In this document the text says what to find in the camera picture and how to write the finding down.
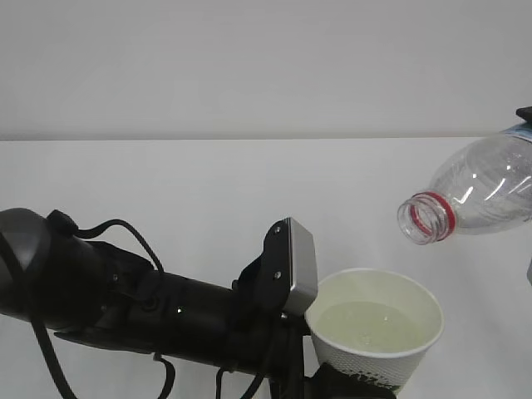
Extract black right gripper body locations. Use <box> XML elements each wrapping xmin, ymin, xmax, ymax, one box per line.
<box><xmin>515</xmin><ymin>106</ymin><xmax>532</xmax><ymax>288</ymax></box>

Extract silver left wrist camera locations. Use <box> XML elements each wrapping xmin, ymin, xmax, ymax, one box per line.
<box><xmin>283</xmin><ymin>217</ymin><xmax>318</xmax><ymax>317</ymax></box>

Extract clear water bottle red label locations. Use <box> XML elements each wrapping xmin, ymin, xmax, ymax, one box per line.
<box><xmin>397</xmin><ymin>122</ymin><xmax>531</xmax><ymax>245</ymax></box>

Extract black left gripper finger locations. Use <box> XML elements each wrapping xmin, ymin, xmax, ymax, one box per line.
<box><xmin>303</xmin><ymin>363</ymin><xmax>397</xmax><ymax>399</ymax></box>

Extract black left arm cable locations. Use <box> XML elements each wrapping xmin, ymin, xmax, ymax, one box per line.
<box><xmin>24</xmin><ymin>209</ymin><xmax>275</xmax><ymax>399</ymax></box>

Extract white paper cup green logo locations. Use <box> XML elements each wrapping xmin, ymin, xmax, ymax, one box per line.
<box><xmin>305</xmin><ymin>268</ymin><xmax>445</xmax><ymax>394</ymax></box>

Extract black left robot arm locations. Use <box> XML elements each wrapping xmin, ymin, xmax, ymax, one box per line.
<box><xmin>1</xmin><ymin>208</ymin><xmax>397</xmax><ymax>398</ymax></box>

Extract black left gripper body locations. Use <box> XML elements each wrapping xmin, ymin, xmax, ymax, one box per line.
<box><xmin>224</xmin><ymin>273</ymin><xmax>318</xmax><ymax>398</ymax></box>

